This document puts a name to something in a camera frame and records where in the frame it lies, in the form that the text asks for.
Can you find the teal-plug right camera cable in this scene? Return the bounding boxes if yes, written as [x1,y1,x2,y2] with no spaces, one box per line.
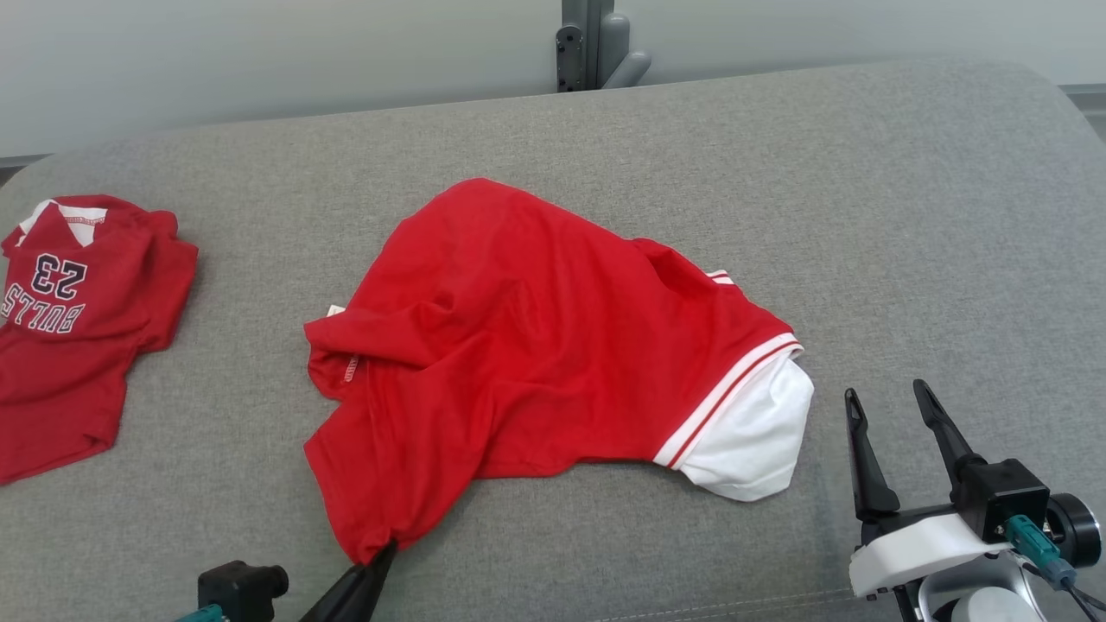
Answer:
[1005,515,1106,622]

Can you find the red Bulls 23 basketball shorts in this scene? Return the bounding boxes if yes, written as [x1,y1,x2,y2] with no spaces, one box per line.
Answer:
[0,194,200,486]

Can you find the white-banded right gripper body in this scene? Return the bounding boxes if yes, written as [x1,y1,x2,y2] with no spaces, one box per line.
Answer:
[849,505,1014,600]

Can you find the grey metal partition post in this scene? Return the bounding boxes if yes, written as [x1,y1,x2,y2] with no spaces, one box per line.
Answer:
[556,0,652,93]

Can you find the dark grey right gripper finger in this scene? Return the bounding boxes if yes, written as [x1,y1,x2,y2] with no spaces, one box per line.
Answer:
[912,378,988,495]
[844,388,902,523]

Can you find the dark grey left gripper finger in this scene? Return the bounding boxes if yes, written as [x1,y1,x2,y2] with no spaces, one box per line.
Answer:
[298,540,401,622]

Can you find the red shirt with white sleeves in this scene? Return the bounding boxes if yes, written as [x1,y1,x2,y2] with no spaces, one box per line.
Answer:
[302,177,816,567]

